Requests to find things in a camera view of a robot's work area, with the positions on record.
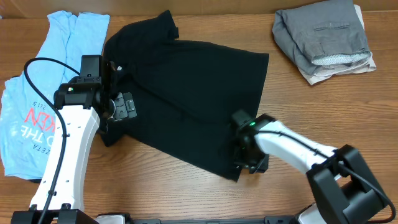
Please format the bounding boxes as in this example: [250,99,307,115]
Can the black t-shirt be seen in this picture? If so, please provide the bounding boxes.
[101,11,269,181]

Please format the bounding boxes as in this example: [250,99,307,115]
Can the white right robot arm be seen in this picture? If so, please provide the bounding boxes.
[231,110,397,224]

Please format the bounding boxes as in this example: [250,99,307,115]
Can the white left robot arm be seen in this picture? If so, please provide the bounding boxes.
[11,55,137,224]

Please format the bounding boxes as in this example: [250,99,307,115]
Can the light blue printed t-shirt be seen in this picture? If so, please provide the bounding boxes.
[1,11,110,180]

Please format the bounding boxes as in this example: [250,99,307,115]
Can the folded grey trousers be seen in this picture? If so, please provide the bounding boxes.
[272,1,371,75]

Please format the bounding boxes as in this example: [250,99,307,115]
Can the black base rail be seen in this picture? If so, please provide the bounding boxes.
[95,212,299,224]

